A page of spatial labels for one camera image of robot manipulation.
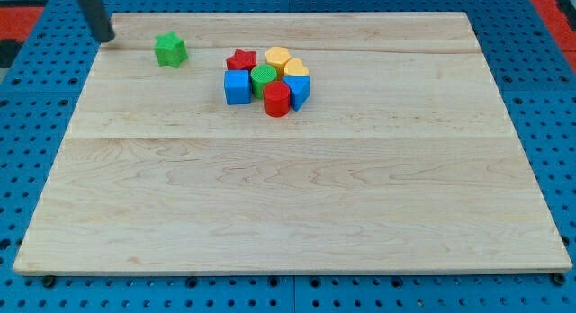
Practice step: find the green star block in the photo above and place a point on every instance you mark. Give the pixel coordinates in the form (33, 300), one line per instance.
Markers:
(170, 50)

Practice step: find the blue cube block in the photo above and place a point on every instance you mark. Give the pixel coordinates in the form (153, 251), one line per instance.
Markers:
(237, 87)

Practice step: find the red star block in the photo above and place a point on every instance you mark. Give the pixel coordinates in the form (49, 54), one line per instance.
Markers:
(242, 60)

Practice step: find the red cylinder block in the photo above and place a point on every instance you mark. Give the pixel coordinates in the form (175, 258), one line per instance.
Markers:
(276, 99)

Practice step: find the blue triangle block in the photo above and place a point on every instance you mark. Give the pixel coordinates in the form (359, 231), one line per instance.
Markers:
(300, 87)

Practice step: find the green cylinder block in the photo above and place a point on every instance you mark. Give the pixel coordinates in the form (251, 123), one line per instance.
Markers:
(260, 76)

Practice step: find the yellow heart block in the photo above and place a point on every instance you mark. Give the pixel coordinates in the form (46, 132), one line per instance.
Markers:
(295, 67)

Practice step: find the yellow hexagon block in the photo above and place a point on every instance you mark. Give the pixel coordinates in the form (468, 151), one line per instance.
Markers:
(277, 57)

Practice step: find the wooden board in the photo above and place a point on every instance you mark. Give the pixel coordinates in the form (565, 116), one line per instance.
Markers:
(403, 160)

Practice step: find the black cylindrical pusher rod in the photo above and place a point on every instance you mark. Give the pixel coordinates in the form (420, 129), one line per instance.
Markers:
(97, 19)

